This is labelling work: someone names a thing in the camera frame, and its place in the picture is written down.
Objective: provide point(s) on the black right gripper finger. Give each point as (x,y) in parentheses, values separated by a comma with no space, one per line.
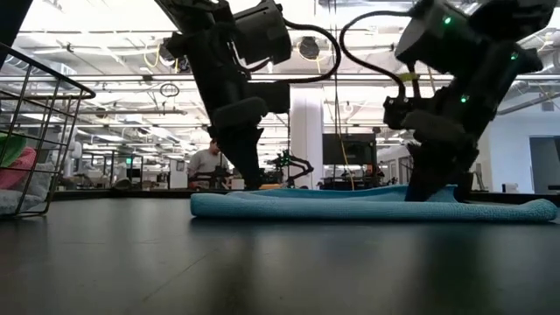
(431,175)
(464,166)

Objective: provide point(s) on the light blue microfiber towel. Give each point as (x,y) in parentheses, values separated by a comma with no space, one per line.
(350,210)

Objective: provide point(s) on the black background rig frame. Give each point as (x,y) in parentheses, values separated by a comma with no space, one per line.
(289,140)

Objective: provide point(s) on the person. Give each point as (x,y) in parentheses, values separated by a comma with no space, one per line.
(201,163)

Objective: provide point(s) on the green microfiber towel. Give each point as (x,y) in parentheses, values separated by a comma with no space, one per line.
(9,149)

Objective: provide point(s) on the black monitor screen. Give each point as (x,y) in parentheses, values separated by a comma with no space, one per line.
(350,149)

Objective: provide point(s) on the pink microfiber towel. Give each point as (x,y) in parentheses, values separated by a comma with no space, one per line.
(17,170)

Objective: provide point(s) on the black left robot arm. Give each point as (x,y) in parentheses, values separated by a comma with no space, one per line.
(210,57)

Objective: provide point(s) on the white waffle weave towel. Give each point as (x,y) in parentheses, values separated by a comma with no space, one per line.
(17,199)

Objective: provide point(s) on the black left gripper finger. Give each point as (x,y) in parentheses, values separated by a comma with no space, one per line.
(245,157)

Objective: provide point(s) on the small potted artificial plant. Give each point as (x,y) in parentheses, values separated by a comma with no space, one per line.
(467,186)

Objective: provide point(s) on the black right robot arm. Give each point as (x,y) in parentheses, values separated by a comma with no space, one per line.
(481,35)

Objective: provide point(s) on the black background robot arm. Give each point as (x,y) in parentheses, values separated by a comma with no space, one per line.
(299,165)

